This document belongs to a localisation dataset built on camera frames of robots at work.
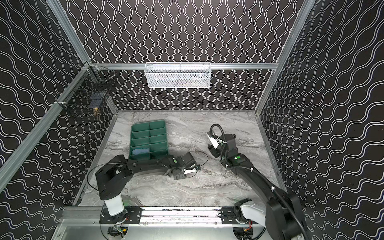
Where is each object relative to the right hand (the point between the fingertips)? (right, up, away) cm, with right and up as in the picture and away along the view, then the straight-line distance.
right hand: (216, 140), depth 85 cm
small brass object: (-67, +18, -3) cm, 69 cm away
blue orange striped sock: (-46, -7, +7) cm, 47 cm away
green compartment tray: (-41, +2, +14) cm, 43 cm away
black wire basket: (-80, +32, +12) cm, 87 cm away
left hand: (-18, -18, +1) cm, 25 cm away
